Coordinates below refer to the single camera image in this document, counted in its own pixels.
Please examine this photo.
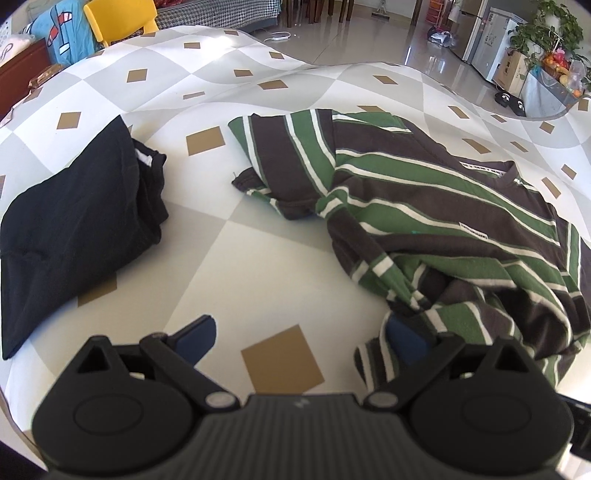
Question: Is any brown cardboard box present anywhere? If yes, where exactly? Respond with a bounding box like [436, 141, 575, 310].
[492, 48, 529, 90]

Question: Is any dark wooden dining chair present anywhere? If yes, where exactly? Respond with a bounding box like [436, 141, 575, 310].
[281, 0, 319, 26]
[318, 0, 356, 24]

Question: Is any leafy potted plant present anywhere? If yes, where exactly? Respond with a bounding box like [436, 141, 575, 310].
[508, 0, 585, 58]

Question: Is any houndstooth sofa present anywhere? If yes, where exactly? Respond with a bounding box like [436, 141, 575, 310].
[154, 0, 282, 31]

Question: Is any green brown striped t-shirt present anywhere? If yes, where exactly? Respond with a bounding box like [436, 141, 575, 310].
[228, 108, 591, 393]

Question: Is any fruit basket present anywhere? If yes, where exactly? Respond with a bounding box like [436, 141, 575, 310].
[542, 48, 573, 86]

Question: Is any silver refrigerator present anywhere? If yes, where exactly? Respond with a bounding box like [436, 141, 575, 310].
[462, 0, 490, 65]

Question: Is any wooden cabinet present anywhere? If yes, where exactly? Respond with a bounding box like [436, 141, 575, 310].
[0, 37, 54, 121]

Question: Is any blue cartoon print cloth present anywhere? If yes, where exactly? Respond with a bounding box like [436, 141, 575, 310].
[25, 0, 100, 65]

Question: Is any black folded garment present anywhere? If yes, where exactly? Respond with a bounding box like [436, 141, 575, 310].
[0, 114, 169, 361]

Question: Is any checkered tablecloth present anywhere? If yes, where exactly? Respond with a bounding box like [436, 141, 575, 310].
[0, 25, 591, 425]

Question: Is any white chest freezer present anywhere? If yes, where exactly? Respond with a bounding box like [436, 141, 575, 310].
[480, 7, 527, 84]

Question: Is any yellow plastic chair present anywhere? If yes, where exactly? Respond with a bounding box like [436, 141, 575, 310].
[83, 0, 160, 49]

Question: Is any white printed bag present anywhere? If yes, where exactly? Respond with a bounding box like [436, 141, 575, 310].
[0, 30, 35, 65]

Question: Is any brown snack packet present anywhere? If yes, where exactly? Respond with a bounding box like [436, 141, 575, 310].
[28, 65, 63, 89]

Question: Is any plastic shopping bag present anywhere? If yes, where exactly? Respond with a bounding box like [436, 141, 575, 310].
[427, 25, 455, 49]

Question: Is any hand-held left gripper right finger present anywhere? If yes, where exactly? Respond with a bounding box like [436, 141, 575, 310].
[365, 320, 541, 413]

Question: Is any clear plastic bag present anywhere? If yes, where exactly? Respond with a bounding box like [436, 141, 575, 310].
[566, 60, 591, 100]

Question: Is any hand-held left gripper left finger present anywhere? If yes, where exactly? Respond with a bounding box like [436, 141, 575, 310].
[74, 315, 241, 413]

